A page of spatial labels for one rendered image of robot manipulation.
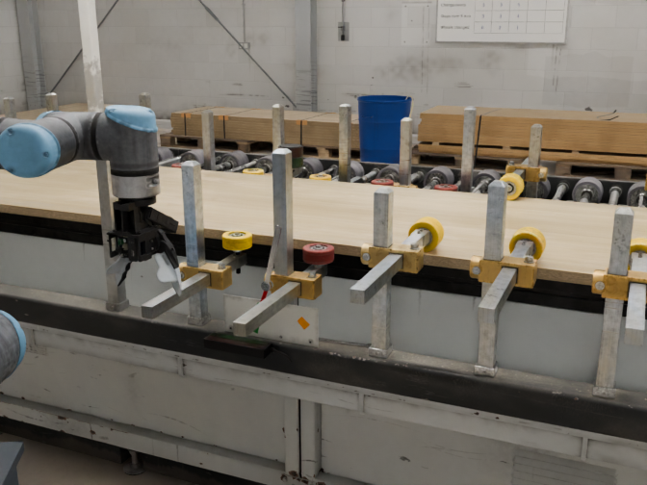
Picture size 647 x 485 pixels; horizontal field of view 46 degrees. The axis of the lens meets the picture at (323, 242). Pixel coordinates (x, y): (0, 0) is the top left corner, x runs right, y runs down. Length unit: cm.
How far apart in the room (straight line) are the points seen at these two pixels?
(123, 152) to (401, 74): 783
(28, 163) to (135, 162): 20
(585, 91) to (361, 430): 692
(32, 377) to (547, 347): 176
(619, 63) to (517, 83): 106
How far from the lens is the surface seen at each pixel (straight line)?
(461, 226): 216
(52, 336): 237
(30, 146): 134
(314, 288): 179
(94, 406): 271
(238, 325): 158
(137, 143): 143
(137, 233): 147
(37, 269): 260
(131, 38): 1093
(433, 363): 178
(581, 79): 875
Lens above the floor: 147
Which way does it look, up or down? 17 degrees down
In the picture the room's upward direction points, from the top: straight up
